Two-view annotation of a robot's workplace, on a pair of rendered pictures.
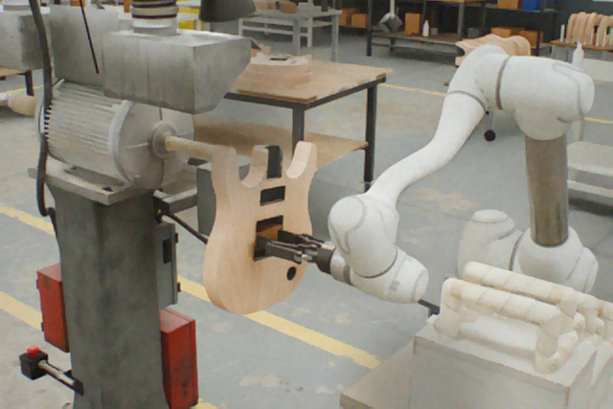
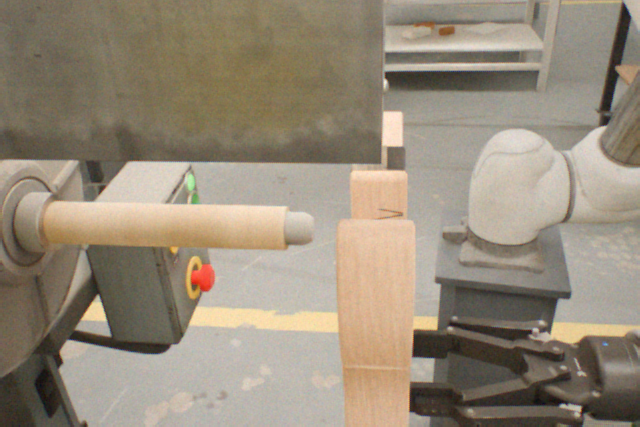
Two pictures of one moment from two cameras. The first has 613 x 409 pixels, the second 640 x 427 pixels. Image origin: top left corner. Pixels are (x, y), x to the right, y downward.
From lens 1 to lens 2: 146 cm
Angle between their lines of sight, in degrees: 30
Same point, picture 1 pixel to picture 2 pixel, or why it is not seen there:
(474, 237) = (516, 176)
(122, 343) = not seen: outside the picture
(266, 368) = (165, 384)
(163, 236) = (32, 374)
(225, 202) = (387, 388)
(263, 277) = not seen: outside the picture
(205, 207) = (123, 295)
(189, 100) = (334, 86)
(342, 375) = (257, 353)
